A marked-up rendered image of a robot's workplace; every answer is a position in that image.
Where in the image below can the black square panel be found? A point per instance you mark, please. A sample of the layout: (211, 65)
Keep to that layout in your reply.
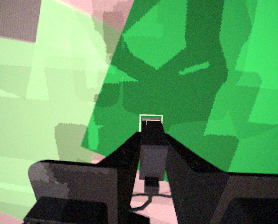
(134, 218)

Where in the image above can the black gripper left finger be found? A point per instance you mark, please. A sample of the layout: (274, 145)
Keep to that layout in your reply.
(110, 181)

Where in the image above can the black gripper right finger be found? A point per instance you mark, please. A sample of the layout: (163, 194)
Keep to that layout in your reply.
(201, 192)

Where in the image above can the green circuit board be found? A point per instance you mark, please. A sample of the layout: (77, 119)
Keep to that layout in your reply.
(207, 69)

